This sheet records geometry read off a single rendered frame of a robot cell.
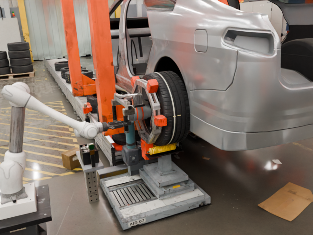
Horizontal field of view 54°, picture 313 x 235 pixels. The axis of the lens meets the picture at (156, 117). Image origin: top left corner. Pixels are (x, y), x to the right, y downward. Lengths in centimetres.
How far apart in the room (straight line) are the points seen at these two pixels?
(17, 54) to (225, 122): 925
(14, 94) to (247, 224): 205
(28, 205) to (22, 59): 857
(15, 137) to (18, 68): 829
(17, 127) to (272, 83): 185
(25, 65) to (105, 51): 800
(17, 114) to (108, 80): 92
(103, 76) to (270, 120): 163
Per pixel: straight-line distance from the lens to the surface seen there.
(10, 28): 1345
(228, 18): 196
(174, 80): 257
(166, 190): 280
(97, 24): 293
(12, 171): 247
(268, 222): 279
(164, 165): 292
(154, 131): 249
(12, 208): 252
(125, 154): 306
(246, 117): 199
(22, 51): 1075
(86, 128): 219
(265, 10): 728
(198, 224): 269
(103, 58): 296
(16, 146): 262
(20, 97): 233
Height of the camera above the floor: 162
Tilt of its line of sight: 18 degrees down
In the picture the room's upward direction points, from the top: 3 degrees counter-clockwise
